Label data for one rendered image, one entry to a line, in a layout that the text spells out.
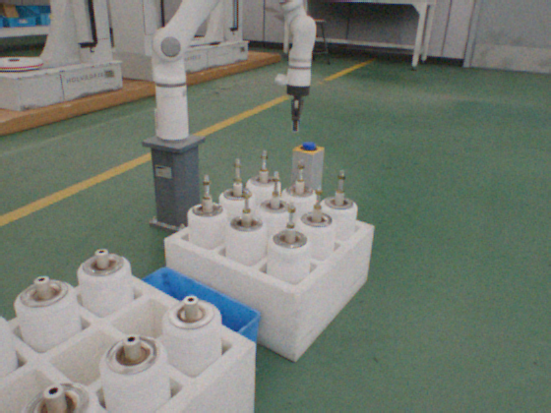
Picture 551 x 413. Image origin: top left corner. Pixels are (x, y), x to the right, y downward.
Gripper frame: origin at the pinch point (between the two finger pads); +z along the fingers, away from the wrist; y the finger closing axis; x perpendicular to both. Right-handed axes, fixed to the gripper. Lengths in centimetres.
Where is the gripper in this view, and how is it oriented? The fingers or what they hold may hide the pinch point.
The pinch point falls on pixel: (295, 127)
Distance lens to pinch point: 154.9
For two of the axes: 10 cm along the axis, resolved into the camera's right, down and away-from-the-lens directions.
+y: 0.9, -4.2, 9.0
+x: -9.9, -0.8, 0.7
